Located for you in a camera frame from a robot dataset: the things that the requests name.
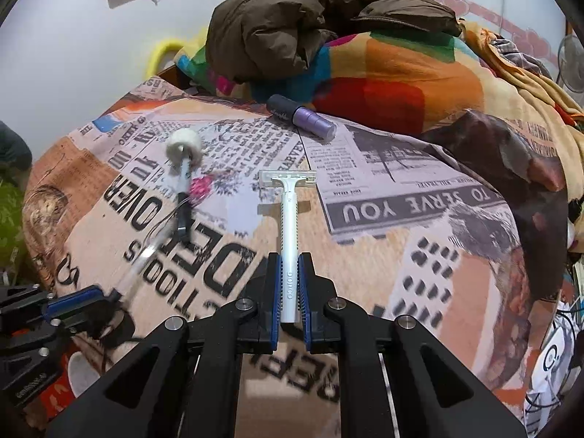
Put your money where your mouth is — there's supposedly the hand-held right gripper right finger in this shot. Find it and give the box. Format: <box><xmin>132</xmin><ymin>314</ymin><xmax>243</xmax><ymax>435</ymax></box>
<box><xmin>299</xmin><ymin>253</ymin><xmax>539</xmax><ymax>438</ymax></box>

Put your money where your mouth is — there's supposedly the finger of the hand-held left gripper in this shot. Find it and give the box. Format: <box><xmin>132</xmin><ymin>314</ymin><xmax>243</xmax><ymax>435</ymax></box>
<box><xmin>0</xmin><ymin>284</ymin><xmax>104</xmax><ymax>324</ymax></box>
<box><xmin>0</xmin><ymin>303</ymin><xmax>122</xmax><ymax>366</ymax></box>

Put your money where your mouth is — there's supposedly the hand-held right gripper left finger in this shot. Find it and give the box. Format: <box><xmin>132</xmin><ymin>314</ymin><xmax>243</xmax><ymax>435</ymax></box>
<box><xmin>46</xmin><ymin>253</ymin><xmax>281</xmax><ymax>438</ymax></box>

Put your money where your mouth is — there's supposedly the white plastic cup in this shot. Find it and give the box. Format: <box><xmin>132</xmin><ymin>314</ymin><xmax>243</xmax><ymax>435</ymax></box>
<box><xmin>66</xmin><ymin>351</ymin><xmax>102</xmax><ymax>399</ymax></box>

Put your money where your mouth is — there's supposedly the white disposable razor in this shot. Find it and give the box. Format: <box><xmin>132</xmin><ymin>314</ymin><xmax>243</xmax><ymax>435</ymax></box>
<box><xmin>258</xmin><ymin>170</ymin><xmax>318</xmax><ymax>324</ymax></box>

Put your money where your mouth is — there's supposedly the clear wand with white head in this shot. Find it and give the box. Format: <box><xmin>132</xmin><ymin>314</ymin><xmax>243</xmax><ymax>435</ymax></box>
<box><xmin>116</xmin><ymin>128</ymin><xmax>204</xmax><ymax>295</ymax></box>

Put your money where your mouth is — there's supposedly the orange red packet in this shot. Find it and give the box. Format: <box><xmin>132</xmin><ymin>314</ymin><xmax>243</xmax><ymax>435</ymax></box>
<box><xmin>39</xmin><ymin>365</ymin><xmax>79</xmax><ymax>423</ymax></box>

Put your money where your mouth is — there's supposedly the green patterned bag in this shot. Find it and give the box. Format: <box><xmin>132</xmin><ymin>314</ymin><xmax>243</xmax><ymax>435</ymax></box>
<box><xmin>0</xmin><ymin>180</ymin><xmax>29</xmax><ymax>266</ymax></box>

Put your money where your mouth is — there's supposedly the newspaper printed blanket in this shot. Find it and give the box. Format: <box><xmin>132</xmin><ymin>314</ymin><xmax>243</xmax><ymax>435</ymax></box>
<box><xmin>20</xmin><ymin>77</ymin><xmax>571</xmax><ymax>423</ymax></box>

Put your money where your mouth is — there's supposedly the small pink item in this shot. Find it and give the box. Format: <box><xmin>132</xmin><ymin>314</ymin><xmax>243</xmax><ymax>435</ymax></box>
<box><xmin>189</xmin><ymin>177</ymin><xmax>214</xmax><ymax>201</ymax></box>

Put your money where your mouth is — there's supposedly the dark grey cloth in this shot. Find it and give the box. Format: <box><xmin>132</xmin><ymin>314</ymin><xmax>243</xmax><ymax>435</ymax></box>
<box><xmin>0</xmin><ymin>121</ymin><xmax>34</xmax><ymax>188</ymax></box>

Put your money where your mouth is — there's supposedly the purple tube with black cap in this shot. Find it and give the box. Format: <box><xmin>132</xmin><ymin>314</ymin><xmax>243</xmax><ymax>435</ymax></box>
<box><xmin>267</xmin><ymin>94</ymin><xmax>338</xmax><ymax>140</ymax></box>

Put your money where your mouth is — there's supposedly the colourful patchwork blanket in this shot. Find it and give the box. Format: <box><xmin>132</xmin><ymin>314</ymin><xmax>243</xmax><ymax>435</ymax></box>
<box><xmin>176</xmin><ymin>27</ymin><xmax>485</xmax><ymax>137</ymax></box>

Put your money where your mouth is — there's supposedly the white round device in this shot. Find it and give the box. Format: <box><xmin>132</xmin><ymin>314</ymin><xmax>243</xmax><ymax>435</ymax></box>
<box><xmin>531</xmin><ymin>324</ymin><xmax>576</xmax><ymax>394</ymax></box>

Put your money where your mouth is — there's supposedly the yellow curved tube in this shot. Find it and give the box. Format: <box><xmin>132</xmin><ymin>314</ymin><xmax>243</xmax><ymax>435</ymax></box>
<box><xmin>148</xmin><ymin>36</ymin><xmax>189</xmax><ymax>76</ymax></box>

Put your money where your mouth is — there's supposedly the brown padded jacket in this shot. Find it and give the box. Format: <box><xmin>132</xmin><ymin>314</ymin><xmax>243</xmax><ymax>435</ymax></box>
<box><xmin>205</xmin><ymin>0</ymin><xmax>462</xmax><ymax>88</ymax></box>

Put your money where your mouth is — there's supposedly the beige yellow blanket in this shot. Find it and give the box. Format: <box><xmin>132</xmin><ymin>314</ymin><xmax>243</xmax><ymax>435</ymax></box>
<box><xmin>460</xmin><ymin>18</ymin><xmax>584</xmax><ymax>253</ymax></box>

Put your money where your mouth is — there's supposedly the standing electric fan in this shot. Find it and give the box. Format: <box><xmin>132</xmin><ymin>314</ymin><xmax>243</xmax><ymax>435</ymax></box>
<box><xmin>557</xmin><ymin>34</ymin><xmax>584</xmax><ymax>90</ymax></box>

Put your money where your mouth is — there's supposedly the tangle of cables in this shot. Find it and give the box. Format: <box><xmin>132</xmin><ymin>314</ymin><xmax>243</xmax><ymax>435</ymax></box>
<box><xmin>525</xmin><ymin>260</ymin><xmax>584</xmax><ymax>420</ymax></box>

